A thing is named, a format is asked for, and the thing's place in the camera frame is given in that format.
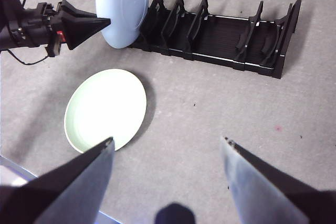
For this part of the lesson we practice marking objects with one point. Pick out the pale table edge trim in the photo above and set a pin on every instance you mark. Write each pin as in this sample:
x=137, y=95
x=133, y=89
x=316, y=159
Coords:
x=13, y=174

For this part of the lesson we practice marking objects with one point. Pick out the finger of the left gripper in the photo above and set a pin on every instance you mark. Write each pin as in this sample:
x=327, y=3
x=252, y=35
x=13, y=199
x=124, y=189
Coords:
x=78, y=31
x=73, y=11

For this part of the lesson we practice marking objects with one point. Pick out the blue round plate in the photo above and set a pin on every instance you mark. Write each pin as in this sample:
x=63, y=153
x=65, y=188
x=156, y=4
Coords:
x=123, y=6

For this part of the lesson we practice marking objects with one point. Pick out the black plastic plate rack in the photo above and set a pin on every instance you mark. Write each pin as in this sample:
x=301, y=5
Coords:
x=223, y=37

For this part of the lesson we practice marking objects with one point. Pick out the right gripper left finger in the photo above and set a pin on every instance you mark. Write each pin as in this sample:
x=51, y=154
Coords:
x=65, y=195

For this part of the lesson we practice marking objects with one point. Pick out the green round plate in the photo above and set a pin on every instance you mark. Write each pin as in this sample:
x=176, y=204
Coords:
x=105, y=108

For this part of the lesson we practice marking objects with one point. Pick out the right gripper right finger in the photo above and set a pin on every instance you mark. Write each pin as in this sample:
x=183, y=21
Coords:
x=262, y=195

